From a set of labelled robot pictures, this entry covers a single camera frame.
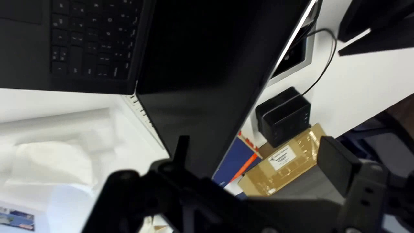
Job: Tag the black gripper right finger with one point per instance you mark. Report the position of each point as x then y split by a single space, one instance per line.
358 185

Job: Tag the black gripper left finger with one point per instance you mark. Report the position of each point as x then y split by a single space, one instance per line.
117 198

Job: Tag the white tissue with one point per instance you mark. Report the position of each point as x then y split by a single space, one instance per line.
156 225

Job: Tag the white foam box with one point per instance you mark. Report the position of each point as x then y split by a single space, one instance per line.
65 202

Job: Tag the grey office chair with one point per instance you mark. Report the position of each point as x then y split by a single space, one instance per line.
389 137

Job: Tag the cardboard box with label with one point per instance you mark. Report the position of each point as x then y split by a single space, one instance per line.
293 159

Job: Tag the white foam pad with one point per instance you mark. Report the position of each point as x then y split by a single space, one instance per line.
56 124

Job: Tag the small black box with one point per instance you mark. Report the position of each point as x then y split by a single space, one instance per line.
283 116

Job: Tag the blue book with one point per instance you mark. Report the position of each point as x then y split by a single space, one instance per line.
235 163

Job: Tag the tablet with grey frame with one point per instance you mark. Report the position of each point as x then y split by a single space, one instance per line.
296 58

